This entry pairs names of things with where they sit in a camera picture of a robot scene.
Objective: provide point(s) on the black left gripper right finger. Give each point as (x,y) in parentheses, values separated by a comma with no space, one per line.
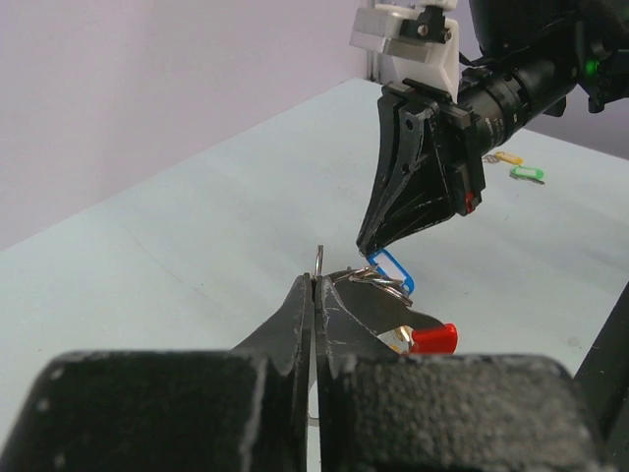
(382,411)

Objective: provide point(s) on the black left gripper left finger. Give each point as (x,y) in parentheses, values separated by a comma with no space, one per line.
(243,409)

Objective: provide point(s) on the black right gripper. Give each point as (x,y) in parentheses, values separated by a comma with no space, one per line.
(428,165)

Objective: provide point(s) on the metal key organizer red handle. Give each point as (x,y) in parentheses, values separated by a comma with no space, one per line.
(362,312)

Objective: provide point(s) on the blue key tag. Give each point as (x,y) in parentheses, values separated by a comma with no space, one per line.
(389,267)

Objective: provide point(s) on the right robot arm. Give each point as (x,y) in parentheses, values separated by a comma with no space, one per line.
(533,54)

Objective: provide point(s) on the green key tag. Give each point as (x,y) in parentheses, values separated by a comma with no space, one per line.
(530,174)

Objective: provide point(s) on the aluminium frame post right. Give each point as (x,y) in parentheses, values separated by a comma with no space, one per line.
(373,67)

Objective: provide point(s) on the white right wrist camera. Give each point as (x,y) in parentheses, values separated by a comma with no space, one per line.
(424,43)

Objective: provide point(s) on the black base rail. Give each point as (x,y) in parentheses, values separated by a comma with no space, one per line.
(603,374)

